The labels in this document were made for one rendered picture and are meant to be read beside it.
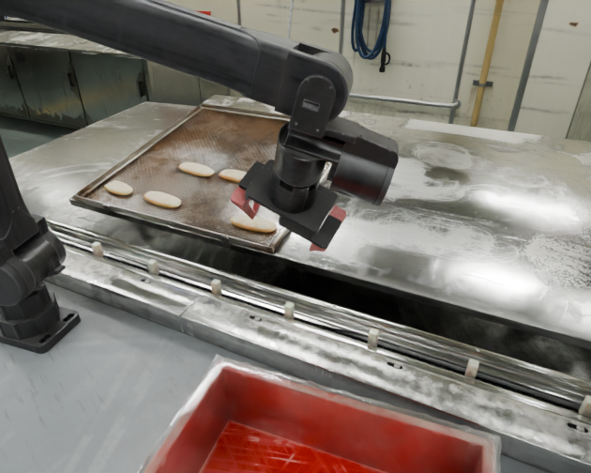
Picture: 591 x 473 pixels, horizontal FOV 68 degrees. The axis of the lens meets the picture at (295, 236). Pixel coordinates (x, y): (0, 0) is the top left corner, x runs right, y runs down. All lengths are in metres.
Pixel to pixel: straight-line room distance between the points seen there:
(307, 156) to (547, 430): 0.43
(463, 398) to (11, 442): 0.57
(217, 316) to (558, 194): 0.70
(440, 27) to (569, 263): 3.54
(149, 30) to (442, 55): 3.88
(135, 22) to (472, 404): 0.57
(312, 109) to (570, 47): 3.56
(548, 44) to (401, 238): 3.20
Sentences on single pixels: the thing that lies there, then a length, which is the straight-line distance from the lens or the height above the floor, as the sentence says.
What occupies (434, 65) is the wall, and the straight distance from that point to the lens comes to 4.29.
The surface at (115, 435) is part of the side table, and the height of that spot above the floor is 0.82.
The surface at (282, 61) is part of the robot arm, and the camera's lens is 0.43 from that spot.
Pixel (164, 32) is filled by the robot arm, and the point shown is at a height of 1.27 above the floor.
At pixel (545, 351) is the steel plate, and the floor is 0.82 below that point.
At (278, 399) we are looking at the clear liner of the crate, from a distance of 0.54.
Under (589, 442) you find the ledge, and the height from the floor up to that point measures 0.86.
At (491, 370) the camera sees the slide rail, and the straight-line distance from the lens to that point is 0.69.
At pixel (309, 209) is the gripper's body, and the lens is 0.54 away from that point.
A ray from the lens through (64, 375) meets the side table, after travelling 0.75.
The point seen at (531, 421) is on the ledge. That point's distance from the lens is 0.64.
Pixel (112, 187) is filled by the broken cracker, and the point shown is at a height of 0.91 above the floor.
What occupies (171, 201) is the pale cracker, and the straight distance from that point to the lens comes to 0.96.
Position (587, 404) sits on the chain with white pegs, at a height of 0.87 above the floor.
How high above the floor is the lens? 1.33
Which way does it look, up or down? 31 degrees down
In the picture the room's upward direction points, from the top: straight up
